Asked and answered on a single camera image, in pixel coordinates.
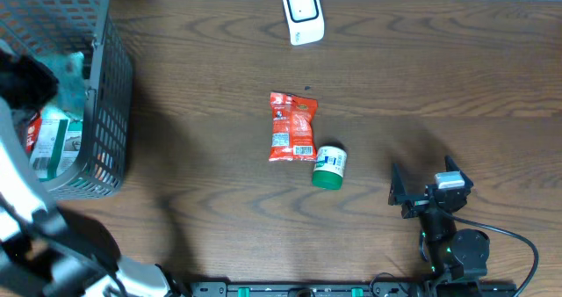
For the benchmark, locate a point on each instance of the white barcode scanner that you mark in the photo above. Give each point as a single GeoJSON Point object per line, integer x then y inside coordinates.
{"type": "Point", "coordinates": [305, 21]}

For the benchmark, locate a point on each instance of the grey plastic mesh basket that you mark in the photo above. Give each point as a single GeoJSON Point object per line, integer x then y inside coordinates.
{"type": "Point", "coordinates": [42, 27]}

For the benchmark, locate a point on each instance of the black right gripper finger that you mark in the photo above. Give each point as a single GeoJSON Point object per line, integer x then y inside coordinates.
{"type": "Point", "coordinates": [397, 193]}
{"type": "Point", "coordinates": [450, 166]}

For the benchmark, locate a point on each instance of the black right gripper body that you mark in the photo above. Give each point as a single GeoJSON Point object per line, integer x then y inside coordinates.
{"type": "Point", "coordinates": [417, 207]}

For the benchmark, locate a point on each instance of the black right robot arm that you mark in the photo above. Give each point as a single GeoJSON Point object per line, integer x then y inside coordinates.
{"type": "Point", "coordinates": [457, 256]}

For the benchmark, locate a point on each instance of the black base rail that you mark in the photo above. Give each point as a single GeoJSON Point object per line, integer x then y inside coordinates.
{"type": "Point", "coordinates": [376, 289]}

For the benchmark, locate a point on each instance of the green white flat package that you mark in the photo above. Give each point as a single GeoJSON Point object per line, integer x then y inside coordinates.
{"type": "Point", "coordinates": [56, 149]}

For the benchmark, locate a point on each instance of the red snack bag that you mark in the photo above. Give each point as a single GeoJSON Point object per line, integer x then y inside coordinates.
{"type": "Point", "coordinates": [33, 133]}
{"type": "Point", "coordinates": [292, 131]}

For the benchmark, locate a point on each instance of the light blue tissue pack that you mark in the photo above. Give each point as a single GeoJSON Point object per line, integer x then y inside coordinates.
{"type": "Point", "coordinates": [69, 102]}

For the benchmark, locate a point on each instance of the green capped white jar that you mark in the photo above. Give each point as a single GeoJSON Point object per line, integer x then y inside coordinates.
{"type": "Point", "coordinates": [328, 171]}

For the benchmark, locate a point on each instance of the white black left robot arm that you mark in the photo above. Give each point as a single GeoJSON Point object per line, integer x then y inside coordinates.
{"type": "Point", "coordinates": [45, 250]}

